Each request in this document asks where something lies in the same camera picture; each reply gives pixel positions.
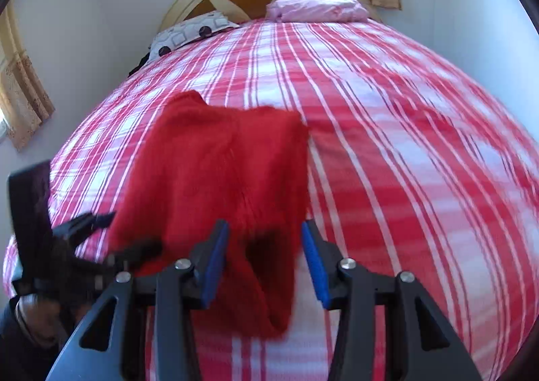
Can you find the red knitted sweater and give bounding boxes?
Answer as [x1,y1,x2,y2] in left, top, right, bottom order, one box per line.
[107,90,310,340]

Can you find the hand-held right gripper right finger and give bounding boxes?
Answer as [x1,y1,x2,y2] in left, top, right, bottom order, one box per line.
[301,219,483,381]

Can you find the red plaid bed blanket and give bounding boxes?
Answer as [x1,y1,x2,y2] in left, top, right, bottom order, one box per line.
[2,17,539,381]

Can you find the grey patterned pillow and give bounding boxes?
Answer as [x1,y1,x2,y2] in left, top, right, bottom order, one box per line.
[149,10,241,62]

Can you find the person's left forearm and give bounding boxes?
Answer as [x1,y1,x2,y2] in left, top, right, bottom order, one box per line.
[0,295,74,381]

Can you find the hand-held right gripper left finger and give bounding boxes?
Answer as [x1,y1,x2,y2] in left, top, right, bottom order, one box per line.
[45,219,231,381]

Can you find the pink pillow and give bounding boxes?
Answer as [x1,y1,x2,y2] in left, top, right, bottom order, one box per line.
[265,0,369,23]

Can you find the dark cloth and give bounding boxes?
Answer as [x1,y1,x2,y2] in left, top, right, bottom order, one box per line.
[127,50,152,76]

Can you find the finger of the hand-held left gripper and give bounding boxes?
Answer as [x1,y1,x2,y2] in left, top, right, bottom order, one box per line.
[78,239,164,276]
[53,212,118,245]

